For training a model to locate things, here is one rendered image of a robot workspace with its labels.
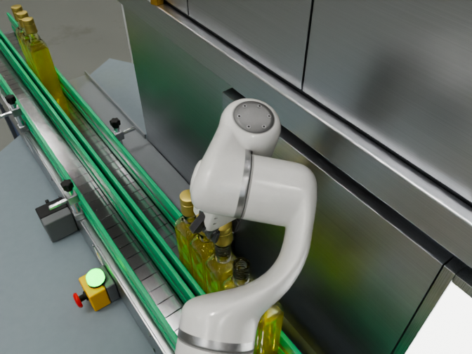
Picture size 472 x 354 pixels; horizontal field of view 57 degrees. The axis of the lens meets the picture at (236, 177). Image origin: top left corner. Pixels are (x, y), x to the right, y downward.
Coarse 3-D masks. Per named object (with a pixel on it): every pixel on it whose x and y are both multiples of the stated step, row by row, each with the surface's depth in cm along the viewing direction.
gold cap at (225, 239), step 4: (228, 224) 74; (220, 228) 74; (224, 228) 74; (228, 228) 74; (220, 232) 74; (224, 232) 74; (228, 232) 74; (220, 236) 74; (224, 236) 74; (228, 236) 75; (232, 236) 77; (220, 240) 75; (224, 240) 75; (228, 240) 76; (216, 244) 76; (220, 244) 76; (224, 244) 76; (228, 244) 76
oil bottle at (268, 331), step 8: (280, 304) 76; (272, 312) 74; (280, 312) 75; (264, 320) 74; (272, 320) 75; (280, 320) 77; (264, 328) 74; (272, 328) 77; (280, 328) 80; (256, 336) 77; (264, 336) 77; (272, 336) 80; (256, 344) 79; (264, 344) 79; (272, 344) 82; (256, 352) 81; (264, 352) 82; (272, 352) 85
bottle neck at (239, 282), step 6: (240, 258) 75; (246, 258) 75; (234, 264) 75; (240, 264) 76; (246, 264) 76; (234, 270) 75; (240, 270) 74; (246, 270) 74; (234, 276) 76; (240, 276) 75; (246, 276) 75; (234, 282) 77; (240, 282) 76; (246, 282) 77
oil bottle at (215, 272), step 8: (232, 256) 82; (208, 264) 82; (216, 264) 81; (224, 264) 80; (208, 272) 84; (216, 272) 80; (224, 272) 80; (208, 280) 86; (216, 280) 81; (208, 288) 89; (216, 288) 84
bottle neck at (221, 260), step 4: (216, 248) 78; (220, 248) 77; (224, 248) 77; (228, 248) 78; (216, 252) 79; (220, 252) 78; (224, 252) 78; (228, 252) 79; (216, 256) 80; (220, 256) 79; (224, 256) 79; (228, 256) 80; (216, 260) 81; (220, 260) 80; (224, 260) 80; (228, 260) 80
